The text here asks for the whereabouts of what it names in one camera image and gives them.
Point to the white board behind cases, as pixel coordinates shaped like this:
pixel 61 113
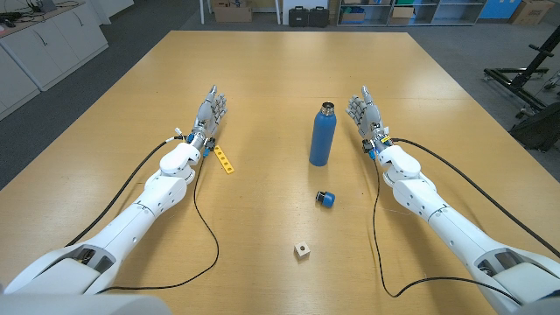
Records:
pixel 306 3

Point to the blue metal bottle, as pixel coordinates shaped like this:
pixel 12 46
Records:
pixel 323 140

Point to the small cardboard box in shelf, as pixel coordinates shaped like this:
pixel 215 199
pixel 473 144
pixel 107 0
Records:
pixel 401 15

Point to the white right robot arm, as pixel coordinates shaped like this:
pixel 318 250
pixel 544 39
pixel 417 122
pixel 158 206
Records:
pixel 459 236

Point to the grey metal shelf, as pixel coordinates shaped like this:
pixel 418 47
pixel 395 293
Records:
pixel 450 19

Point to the white table frame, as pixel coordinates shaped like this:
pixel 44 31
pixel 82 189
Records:
pixel 202 11

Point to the blue panel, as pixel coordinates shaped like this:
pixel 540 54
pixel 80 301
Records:
pixel 496 9

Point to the small wooden block with hole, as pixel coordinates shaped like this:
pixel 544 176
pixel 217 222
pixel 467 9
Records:
pixel 302 250

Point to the large cardboard box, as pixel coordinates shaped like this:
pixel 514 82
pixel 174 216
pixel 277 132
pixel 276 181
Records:
pixel 531 12

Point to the black metal stand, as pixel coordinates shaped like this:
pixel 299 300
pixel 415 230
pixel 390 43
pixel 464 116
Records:
pixel 520 81

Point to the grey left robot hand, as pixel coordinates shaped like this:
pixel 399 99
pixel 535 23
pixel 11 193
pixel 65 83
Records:
pixel 205 116

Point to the black hard case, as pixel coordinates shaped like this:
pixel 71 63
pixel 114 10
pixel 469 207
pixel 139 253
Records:
pixel 298 17
pixel 319 17

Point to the cardboard box on floor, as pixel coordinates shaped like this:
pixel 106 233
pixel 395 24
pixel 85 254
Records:
pixel 232 14

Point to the white cabinet row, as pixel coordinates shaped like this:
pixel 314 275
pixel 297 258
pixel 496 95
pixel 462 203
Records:
pixel 44 48

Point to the yellow perforated plastic strip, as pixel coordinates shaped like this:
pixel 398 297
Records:
pixel 225 162

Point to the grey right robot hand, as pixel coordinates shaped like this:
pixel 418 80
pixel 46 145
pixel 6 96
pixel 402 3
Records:
pixel 369 116

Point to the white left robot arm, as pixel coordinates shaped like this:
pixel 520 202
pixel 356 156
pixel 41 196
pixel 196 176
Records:
pixel 131 223

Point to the blue bottle cap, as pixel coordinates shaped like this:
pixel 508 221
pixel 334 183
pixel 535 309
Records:
pixel 327 199

